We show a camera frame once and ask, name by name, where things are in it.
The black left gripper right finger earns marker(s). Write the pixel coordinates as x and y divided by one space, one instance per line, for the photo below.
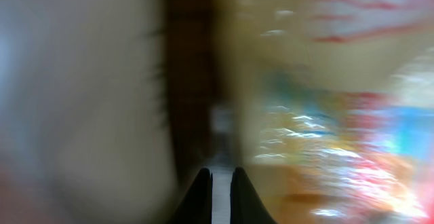
246 205

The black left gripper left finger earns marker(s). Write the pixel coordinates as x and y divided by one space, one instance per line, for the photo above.
196 206

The yellow wet wipes packet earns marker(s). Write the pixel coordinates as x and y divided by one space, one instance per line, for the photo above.
333 106

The white small packet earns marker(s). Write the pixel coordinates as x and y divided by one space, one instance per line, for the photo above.
84 135

